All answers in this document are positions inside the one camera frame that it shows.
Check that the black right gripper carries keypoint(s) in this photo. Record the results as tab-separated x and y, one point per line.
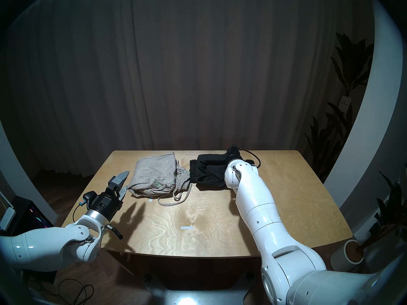
233	155

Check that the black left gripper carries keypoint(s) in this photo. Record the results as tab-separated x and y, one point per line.
103	204

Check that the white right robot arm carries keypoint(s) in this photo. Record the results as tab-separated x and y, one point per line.
279	237

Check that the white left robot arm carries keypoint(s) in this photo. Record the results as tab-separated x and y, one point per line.
51	247

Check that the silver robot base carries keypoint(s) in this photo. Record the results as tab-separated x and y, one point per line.
197	298

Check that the brown pleated curtain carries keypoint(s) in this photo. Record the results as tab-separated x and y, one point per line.
190	69

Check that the black computer tower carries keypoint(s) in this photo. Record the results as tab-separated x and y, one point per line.
28	215

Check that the small white box device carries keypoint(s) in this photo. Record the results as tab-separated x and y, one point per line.
7	218

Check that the white plant tag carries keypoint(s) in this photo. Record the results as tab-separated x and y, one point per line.
345	103

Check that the tall dark leafy plant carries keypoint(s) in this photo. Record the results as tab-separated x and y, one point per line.
349	63

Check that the white cylindrical plant pot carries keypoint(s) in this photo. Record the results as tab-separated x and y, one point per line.
341	260

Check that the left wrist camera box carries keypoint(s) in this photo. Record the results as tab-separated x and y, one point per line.
88	198

